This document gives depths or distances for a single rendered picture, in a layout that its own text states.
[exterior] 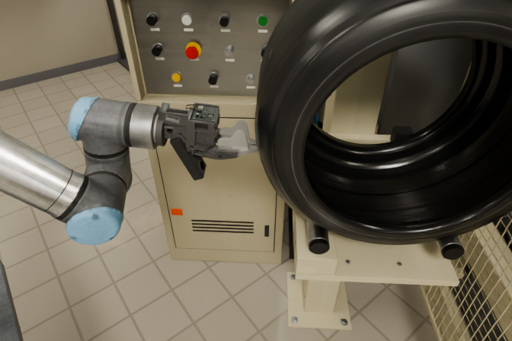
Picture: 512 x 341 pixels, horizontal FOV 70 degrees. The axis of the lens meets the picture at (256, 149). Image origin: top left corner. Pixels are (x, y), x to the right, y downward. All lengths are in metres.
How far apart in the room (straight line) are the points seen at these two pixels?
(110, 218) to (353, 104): 0.66
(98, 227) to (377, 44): 0.55
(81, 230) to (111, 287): 1.23
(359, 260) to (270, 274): 0.97
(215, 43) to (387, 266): 0.84
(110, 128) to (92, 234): 0.20
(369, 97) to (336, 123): 0.11
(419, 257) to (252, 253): 1.01
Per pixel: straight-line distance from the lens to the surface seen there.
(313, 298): 1.68
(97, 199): 0.72
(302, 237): 0.88
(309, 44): 0.56
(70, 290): 2.01
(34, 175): 0.70
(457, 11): 0.57
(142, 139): 0.74
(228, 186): 1.52
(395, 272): 0.94
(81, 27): 4.02
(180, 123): 0.73
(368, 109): 1.04
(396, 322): 1.84
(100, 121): 0.76
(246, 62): 1.27
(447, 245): 0.89
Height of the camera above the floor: 1.53
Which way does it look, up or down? 36 degrees down
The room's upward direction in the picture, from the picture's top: straight up
